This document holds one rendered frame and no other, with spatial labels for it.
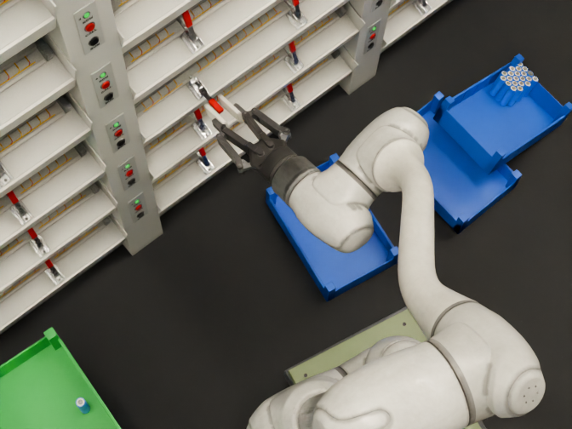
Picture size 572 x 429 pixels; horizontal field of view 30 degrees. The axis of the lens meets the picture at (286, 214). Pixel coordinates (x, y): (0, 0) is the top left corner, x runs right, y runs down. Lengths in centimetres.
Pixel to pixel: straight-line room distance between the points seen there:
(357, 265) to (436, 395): 118
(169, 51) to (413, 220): 58
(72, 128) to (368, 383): 81
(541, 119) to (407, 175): 102
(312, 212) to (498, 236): 85
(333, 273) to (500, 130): 56
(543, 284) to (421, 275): 101
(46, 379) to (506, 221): 121
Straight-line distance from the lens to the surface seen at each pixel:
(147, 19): 186
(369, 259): 262
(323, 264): 260
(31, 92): 182
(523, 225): 272
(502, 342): 151
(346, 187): 194
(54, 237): 232
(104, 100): 193
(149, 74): 202
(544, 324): 265
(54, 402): 213
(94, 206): 233
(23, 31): 166
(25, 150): 198
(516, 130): 277
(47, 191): 215
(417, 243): 175
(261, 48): 226
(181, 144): 237
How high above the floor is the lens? 246
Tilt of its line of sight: 68 degrees down
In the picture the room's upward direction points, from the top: 4 degrees clockwise
